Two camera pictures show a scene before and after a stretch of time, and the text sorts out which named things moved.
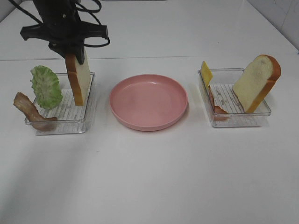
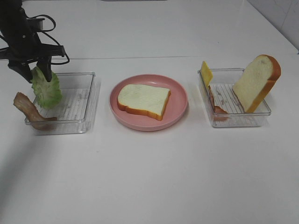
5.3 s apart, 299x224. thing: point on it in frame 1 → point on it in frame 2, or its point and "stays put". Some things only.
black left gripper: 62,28 → 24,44
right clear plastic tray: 223,80 stays put
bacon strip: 22,101 stays put
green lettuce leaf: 46,87 stays put
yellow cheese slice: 207,73 stays put
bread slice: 80,76 → 144,99
